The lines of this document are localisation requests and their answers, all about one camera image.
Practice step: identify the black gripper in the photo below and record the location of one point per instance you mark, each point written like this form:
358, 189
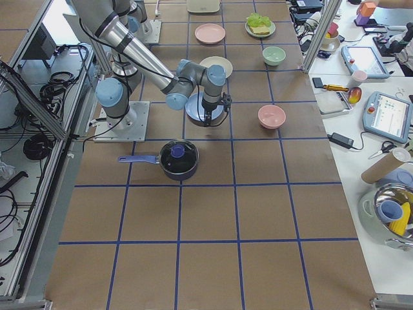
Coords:
208, 110

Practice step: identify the blue plate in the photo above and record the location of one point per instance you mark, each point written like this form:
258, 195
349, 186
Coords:
196, 112

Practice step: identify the pink plate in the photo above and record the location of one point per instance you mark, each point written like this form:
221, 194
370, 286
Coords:
210, 33

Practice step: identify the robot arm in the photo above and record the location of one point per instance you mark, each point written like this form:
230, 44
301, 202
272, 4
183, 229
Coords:
107, 22
135, 13

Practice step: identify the cream white plate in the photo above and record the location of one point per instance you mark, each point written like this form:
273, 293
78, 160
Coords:
218, 60

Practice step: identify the dark blue saucepan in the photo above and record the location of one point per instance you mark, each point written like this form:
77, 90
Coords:
178, 159

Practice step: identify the pink bowl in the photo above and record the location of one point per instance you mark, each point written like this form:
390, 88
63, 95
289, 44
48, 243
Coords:
271, 116

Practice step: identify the green bowl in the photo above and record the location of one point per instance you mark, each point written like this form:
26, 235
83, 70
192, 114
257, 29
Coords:
273, 56

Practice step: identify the green plate with sandwich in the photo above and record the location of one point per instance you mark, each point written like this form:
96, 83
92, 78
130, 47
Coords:
272, 28

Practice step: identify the bread slice on plate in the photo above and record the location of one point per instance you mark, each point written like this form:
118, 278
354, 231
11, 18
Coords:
259, 30

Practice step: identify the green lettuce leaf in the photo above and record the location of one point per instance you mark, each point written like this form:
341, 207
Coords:
257, 20

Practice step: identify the cream white toaster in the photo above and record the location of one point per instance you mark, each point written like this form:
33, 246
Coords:
203, 6

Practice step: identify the silver kitchen scale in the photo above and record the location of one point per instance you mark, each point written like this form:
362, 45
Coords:
332, 104

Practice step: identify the black power adapter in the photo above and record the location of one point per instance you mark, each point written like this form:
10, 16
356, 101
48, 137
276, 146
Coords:
340, 140

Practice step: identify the white bowl with fruit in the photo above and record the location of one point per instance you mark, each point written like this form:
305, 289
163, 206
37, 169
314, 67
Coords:
330, 42

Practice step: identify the red yellow mango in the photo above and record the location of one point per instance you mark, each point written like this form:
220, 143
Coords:
354, 95

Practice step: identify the pink cup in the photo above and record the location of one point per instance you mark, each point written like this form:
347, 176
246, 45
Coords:
357, 78

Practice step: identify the left teach pendant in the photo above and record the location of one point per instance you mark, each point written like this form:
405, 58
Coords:
364, 58

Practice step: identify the teach pendant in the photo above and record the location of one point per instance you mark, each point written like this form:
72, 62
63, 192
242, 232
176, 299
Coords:
364, 58
387, 116

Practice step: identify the right teach pendant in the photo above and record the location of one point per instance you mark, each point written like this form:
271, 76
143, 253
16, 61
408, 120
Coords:
387, 116

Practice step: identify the scissors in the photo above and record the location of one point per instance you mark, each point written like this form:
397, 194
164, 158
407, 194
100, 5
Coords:
386, 147

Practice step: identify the cardboard tube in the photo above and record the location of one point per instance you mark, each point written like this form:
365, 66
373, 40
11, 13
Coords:
393, 160

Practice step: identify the steel bowl with toys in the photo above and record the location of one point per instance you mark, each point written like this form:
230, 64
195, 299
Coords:
386, 215

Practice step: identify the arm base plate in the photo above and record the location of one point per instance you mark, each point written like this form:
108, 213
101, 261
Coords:
131, 128
153, 30

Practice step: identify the orange handled tool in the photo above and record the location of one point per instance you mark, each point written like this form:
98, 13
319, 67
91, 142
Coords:
335, 88

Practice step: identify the aluminium frame post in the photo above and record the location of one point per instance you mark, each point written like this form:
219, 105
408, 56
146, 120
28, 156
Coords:
327, 16

